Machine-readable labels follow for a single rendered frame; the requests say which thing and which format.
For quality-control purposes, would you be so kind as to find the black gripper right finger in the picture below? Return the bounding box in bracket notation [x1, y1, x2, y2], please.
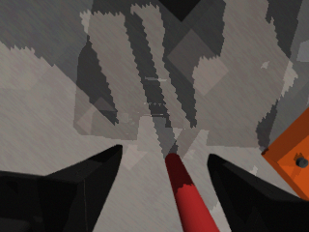
[208, 154, 309, 232]

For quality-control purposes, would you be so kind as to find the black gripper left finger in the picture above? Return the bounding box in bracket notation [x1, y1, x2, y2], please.
[0, 144, 123, 232]

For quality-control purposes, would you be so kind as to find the red peg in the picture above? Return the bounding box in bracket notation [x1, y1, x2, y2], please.
[165, 153, 219, 232]

